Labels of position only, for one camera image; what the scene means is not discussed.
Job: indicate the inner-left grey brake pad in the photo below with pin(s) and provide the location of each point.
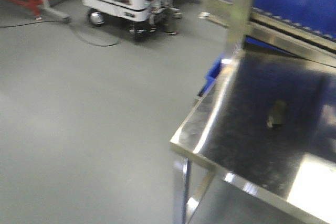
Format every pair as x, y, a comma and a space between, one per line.
276, 114

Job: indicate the stainless steel roller rack frame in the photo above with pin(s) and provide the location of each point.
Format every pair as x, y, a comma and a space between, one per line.
262, 24

